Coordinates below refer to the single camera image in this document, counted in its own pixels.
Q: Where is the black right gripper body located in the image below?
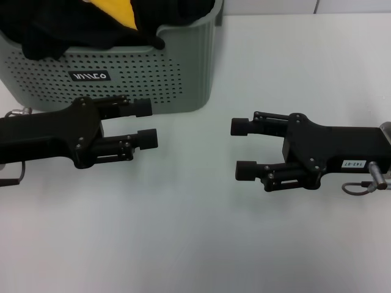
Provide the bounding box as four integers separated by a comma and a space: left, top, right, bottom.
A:
282, 112, 389, 190

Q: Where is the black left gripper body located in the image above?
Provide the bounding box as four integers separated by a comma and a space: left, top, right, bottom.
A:
0, 96, 105, 170

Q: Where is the yellow and grey towel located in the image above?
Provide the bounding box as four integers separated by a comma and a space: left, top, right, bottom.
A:
81, 0, 139, 31

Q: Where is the grey-green perforated storage box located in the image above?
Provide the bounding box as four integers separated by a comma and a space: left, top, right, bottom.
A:
0, 0, 225, 112

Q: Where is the black cloth pile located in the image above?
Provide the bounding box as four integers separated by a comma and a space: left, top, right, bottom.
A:
0, 0, 219, 61

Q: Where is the left gripper cable with plug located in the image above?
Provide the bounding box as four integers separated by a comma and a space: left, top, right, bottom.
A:
0, 107, 33, 188

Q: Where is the gripper cable with plug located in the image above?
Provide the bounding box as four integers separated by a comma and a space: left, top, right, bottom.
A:
341, 161, 391, 195
0, 107, 33, 188

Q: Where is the right gripper cable with plug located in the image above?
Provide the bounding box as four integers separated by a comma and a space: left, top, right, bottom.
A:
341, 161, 391, 195

